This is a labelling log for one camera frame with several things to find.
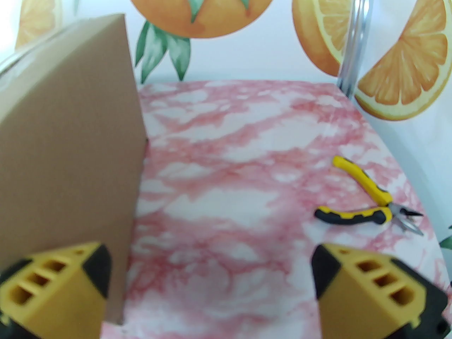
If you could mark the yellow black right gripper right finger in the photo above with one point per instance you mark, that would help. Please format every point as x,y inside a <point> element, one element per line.
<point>370,295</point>

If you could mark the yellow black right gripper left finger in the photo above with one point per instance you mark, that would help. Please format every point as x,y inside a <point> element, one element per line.
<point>53,295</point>

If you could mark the brown cardboard express box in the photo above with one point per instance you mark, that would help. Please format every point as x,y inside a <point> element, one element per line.
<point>70,136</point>

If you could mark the aluminium frame post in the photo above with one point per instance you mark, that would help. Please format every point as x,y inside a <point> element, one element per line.
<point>356,30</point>

